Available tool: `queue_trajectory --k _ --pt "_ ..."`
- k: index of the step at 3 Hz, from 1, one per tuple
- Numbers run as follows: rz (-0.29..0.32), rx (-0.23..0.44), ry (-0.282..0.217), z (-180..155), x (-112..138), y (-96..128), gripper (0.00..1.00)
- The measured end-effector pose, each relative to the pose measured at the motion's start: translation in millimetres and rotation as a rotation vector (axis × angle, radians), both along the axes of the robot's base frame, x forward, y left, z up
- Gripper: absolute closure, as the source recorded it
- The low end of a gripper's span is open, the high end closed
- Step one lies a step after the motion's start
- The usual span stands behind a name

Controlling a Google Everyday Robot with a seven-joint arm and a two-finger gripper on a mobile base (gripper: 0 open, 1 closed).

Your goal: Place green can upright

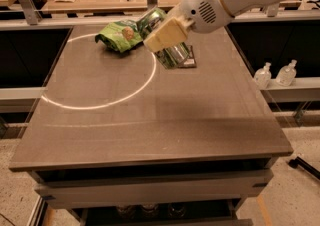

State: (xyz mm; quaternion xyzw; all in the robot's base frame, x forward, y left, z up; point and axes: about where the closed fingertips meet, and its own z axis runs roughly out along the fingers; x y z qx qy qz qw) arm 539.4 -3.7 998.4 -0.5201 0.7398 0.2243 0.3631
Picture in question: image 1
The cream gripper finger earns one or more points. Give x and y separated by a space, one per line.
175 12
172 31

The green soda can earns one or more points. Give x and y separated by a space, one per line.
171 57

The grey table drawer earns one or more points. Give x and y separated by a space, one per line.
154 189

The metal bracket right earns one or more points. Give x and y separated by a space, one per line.
272 10

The dark chocolate bar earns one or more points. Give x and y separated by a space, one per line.
190 62

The green chip bag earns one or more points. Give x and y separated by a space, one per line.
120 36

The clear sanitizer bottle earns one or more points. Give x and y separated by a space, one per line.
287 74
263 76

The black stand leg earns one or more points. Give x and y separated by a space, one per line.
294 163

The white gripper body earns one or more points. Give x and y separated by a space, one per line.
203 5

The clear sanitizer bottle right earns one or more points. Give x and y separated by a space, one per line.
287 74

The metal bracket left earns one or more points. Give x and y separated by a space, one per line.
32 16

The clear sanitizer bottle left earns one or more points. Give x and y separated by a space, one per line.
263 76

